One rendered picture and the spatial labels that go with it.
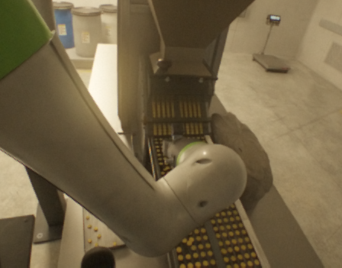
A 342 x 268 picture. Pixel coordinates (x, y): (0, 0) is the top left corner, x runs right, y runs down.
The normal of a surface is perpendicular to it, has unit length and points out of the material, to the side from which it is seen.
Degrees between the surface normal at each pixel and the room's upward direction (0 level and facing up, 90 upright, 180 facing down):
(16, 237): 0
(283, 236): 0
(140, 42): 90
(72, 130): 75
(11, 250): 0
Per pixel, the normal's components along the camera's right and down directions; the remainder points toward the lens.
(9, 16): 0.91, -0.07
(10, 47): 0.82, 0.14
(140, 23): 0.18, 0.61
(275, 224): 0.12, -0.80
